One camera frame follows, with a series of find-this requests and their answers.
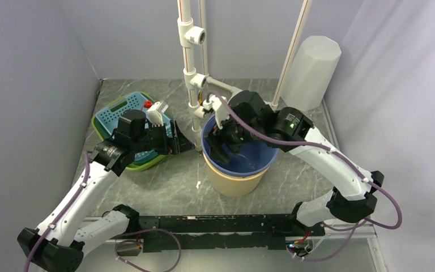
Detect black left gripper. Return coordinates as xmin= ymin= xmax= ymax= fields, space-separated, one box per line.
xmin=132 ymin=119 xmax=195 ymax=155

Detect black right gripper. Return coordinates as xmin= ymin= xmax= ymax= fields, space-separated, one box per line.
xmin=204 ymin=107 xmax=262 ymax=164

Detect blue and cream bucket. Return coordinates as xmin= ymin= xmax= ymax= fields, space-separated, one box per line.
xmin=201 ymin=114 xmax=280 ymax=197

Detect white octagonal plastic container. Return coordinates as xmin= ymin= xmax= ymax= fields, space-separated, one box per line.
xmin=280 ymin=36 xmax=342 ymax=111

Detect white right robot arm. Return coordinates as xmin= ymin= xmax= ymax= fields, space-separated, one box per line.
xmin=202 ymin=91 xmax=383 ymax=235

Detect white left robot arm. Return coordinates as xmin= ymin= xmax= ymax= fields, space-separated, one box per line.
xmin=17 ymin=109 xmax=195 ymax=271

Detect teal perforated plastic basket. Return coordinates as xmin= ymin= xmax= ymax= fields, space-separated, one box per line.
xmin=95 ymin=91 xmax=177 ymax=164

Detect black base bar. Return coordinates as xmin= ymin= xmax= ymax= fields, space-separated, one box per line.
xmin=114 ymin=214 xmax=325 ymax=258

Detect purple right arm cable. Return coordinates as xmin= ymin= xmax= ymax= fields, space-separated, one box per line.
xmin=206 ymin=92 xmax=403 ymax=263

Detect yellow handled pliers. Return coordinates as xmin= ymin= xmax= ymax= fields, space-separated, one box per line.
xmin=198 ymin=91 xmax=207 ymax=106

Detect white PVC pipe frame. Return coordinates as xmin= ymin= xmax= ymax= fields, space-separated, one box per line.
xmin=177 ymin=0 xmax=313 ymax=151

